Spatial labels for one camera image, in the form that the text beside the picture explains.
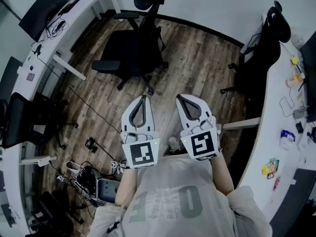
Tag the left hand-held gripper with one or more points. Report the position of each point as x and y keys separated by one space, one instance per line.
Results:
x=140 y=152

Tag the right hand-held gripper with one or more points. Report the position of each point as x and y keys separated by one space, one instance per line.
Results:
x=202 y=144

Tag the black mesh office chair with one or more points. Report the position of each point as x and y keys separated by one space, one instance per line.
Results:
x=133 y=51

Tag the person's left forearm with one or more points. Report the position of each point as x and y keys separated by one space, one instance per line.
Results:
x=126 y=186

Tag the person's right forearm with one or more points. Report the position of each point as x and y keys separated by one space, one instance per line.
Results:
x=222 y=174

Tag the person's grey shoe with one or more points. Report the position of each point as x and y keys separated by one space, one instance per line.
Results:
x=174 y=144

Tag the small patterned block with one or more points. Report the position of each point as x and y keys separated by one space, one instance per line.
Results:
x=61 y=178
x=113 y=164

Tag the white desk leg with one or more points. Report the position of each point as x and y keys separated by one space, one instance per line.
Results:
x=115 y=1
x=242 y=124
x=70 y=69

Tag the small black floor device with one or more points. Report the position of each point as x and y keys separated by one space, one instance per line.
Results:
x=90 y=143

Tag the grey plastic case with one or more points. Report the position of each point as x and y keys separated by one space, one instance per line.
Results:
x=107 y=190

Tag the white slipper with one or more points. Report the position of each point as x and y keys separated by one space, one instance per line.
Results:
x=72 y=165

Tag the person's grey t-shirt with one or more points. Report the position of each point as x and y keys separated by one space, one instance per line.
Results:
x=172 y=206

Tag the colourful snack packets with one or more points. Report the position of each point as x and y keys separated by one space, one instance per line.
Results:
x=271 y=168

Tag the white blue tissue pack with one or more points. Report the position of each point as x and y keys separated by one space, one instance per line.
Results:
x=287 y=139

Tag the white power strip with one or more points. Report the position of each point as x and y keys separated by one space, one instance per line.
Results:
x=44 y=161

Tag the grey desk device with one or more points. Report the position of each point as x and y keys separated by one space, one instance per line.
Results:
x=300 y=112

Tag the black power adapter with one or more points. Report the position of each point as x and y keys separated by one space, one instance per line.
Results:
x=37 y=49
x=299 y=128

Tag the orange drink bottle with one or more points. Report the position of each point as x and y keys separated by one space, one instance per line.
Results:
x=296 y=79

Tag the red snack packet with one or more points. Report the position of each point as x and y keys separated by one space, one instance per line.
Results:
x=276 y=183

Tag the small yellow object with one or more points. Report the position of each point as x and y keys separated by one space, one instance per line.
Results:
x=294 y=59

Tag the pink square pad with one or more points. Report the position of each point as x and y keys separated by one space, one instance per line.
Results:
x=30 y=76

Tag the dark grey desk divider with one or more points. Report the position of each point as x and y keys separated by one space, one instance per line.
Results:
x=10 y=78
x=293 y=201

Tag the open laptop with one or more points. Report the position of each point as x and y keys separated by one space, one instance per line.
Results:
x=70 y=5

